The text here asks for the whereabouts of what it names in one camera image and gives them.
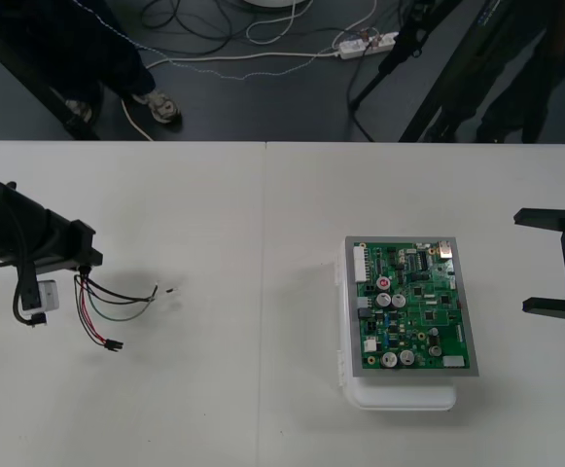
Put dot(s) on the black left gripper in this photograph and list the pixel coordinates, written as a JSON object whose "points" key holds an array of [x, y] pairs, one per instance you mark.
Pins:
{"points": [[68, 243]]}

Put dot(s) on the silver and black left arm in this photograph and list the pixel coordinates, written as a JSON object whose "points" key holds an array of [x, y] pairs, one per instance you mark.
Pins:
{"points": [[0, 219]]}

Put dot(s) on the black desk leg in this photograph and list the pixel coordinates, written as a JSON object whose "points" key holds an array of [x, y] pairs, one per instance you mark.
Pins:
{"points": [[19, 63]]}

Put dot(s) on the person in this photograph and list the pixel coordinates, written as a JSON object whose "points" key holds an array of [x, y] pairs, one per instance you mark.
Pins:
{"points": [[112, 48], [554, 58]]}

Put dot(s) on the black tripod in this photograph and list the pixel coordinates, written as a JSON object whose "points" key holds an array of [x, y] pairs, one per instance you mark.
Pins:
{"points": [[403, 39], [462, 73]]}

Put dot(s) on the white power strip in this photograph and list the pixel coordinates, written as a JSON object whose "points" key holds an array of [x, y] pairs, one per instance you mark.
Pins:
{"points": [[360, 47]]}

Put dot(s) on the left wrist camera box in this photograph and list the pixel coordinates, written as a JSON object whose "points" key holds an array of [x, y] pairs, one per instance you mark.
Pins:
{"points": [[48, 296]]}

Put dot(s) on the green circuit board grey frame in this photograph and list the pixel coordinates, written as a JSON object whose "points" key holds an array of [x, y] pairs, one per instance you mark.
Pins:
{"points": [[408, 311]]}

